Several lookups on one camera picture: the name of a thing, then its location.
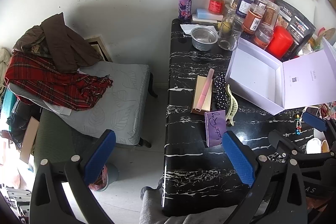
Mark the cream hair claw clip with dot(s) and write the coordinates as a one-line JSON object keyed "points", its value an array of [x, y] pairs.
{"points": [[231, 105]]}

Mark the brown cloth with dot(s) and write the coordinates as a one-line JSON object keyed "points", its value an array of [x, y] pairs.
{"points": [[54, 40]]}

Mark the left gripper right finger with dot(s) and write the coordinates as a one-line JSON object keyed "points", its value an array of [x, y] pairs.
{"points": [[276, 191]]}

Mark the glass mug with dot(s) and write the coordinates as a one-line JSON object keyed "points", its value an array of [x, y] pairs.
{"points": [[229, 41]]}

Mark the white open gift box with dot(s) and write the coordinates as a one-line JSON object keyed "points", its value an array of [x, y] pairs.
{"points": [[275, 86]]}

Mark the black polka dot scrunchie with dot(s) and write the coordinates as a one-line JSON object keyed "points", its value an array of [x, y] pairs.
{"points": [[221, 97]]}

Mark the orange peel labelled jar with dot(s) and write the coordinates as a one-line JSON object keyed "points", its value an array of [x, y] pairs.
{"points": [[253, 19]]}

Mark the red plaid blanket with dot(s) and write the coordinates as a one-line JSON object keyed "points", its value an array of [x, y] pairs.
{"points": [[39, 76]]}

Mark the yellow-green fruit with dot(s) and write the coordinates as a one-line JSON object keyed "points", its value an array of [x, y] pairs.
{"points": [[225, 27]]}

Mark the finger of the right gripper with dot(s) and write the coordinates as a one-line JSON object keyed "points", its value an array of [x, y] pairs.
{"points": [[292, 151], [322, 125]]}

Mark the purple label jar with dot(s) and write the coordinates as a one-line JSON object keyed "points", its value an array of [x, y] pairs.
{"points": [[243, 7]]}

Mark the white paper napkin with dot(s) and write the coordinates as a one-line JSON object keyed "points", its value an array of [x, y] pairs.
{"points": [[187, 28]]}

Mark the black snack bag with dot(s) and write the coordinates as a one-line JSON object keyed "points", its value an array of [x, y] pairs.
{"points": [[300, 28]]}

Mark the blue sponge box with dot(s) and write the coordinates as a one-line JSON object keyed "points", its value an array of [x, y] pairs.
{"points": [[205, 14]]}

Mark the short orange jar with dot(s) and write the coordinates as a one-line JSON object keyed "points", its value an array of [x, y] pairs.
{"points": [[263, 36]]}

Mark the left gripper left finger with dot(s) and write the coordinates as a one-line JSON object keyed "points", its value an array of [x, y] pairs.
{"points": [[49, 203]]}

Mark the grey leaf pattern cushion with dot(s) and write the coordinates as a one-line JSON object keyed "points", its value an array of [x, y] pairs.
{"points": [[121, 107]]}

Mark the pink lip gloss stick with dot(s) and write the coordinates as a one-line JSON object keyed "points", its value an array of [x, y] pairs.
{"points": [[205, 90]]}

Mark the brown label tall jar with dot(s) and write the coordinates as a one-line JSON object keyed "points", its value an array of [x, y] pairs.
{"points": [[271, 14]]}

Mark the purple small box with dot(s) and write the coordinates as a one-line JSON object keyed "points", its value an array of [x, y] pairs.
{"points": [[215, 124]]}

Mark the purple drink can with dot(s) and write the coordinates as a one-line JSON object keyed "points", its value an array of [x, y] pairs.
{"points": [[184, 10]]}

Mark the red jar black lid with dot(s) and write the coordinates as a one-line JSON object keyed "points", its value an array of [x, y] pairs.
{"points": [[216, 6]]}

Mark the red plastic canister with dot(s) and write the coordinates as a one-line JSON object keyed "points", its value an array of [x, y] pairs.
{"points": [[281, 42]]}

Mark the metal bowl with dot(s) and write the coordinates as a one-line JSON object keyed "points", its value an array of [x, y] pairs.
{"points": [[203, 39]]}

